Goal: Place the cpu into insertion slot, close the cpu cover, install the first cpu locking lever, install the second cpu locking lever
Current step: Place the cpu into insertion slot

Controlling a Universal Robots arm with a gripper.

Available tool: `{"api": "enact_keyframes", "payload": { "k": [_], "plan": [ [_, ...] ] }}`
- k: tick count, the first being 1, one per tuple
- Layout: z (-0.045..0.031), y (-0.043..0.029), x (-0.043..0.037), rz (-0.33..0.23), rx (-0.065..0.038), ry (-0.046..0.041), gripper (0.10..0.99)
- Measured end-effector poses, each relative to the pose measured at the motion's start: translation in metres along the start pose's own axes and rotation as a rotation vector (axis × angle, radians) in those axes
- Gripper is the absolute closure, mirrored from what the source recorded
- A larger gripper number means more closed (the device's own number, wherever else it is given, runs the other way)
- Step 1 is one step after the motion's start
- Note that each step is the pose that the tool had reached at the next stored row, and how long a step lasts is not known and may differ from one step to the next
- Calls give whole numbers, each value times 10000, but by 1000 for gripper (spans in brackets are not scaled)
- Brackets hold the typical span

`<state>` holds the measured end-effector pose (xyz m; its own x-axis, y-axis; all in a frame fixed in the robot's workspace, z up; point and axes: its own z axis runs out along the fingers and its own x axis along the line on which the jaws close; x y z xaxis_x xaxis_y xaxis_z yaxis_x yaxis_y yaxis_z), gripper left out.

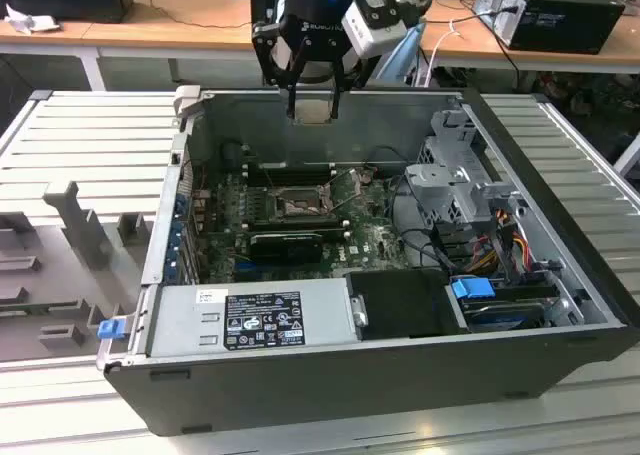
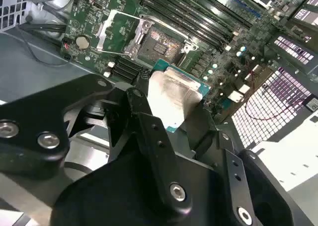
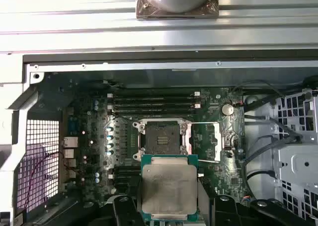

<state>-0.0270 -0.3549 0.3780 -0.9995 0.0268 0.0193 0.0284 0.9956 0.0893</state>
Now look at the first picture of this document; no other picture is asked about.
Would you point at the green motherboard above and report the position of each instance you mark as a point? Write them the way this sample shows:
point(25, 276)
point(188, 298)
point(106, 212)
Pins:
point(365, 247)

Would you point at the black plastic shroud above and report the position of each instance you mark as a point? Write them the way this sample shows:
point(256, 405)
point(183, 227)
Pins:
point(400, 305)

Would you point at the crumpled white paper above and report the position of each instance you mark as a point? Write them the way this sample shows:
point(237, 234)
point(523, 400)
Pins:
point(30, 22)

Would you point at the blue disk carrier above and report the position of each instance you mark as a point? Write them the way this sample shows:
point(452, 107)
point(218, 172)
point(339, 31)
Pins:
point(472, 291)

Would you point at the black PC tower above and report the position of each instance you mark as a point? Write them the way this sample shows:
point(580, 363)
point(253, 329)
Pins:
point(565, 25)

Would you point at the grey power supply unit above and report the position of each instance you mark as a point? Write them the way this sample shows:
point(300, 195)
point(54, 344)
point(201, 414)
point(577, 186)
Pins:
point(175, 325)

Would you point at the round coin battery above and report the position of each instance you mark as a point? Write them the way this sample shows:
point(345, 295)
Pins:
point(365, 176)

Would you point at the black open PC case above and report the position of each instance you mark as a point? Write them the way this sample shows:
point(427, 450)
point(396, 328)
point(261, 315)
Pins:
point(350, 395)

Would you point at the upright black desk box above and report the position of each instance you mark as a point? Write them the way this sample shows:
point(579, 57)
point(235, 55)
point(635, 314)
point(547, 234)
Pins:
point(264, 0)

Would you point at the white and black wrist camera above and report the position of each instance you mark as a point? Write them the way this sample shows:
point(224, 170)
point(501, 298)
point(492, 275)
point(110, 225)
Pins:
point(372, 30)

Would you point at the grey parts rack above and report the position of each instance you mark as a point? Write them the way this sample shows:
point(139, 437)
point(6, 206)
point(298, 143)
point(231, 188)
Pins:
point(65, 285)

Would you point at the blue card retainer strip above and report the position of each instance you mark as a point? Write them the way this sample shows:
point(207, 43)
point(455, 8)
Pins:
point(176, 240)

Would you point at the blue case latch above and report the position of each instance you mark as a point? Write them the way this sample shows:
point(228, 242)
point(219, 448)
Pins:
point(111, 329)

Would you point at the black cylinder part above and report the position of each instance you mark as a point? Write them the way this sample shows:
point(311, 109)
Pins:
point(232, 155)

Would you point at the CPU socket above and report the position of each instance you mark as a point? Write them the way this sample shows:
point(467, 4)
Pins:
point(300, 206)

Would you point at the CPU silver plate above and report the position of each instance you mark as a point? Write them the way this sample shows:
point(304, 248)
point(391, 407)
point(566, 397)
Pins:
point(314, 112)

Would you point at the wooden desk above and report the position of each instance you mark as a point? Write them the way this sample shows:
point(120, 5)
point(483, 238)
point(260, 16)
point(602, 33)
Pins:
point(550, 60)
point(150, 35)

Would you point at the grey metal drive cage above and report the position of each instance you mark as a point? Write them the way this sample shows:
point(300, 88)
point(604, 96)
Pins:
point(432, 177)

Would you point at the black graphics card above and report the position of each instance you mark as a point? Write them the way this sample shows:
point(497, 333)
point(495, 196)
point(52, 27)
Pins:
point(285, 249)

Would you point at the hard disk drive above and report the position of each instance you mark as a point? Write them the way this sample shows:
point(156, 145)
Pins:
point(500, 318)

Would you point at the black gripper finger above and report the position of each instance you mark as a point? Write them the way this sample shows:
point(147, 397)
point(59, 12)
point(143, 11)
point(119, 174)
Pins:
point(272, 60)
point(338, 100)

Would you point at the pale blue teach pendant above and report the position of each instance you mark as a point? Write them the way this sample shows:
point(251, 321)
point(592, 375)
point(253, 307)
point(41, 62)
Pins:
point(407, 55)

